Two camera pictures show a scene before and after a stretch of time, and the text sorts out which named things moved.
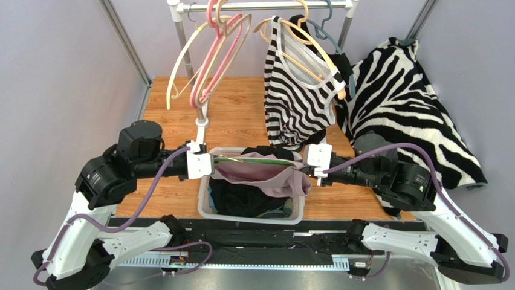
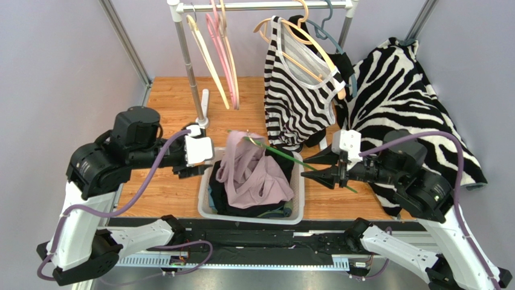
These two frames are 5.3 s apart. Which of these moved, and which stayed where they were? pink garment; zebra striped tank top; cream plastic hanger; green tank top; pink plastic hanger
Moved: pink garment; cream plastic hanger; pink plastic hanger
Stayed: green tank top; zebra striped tank top
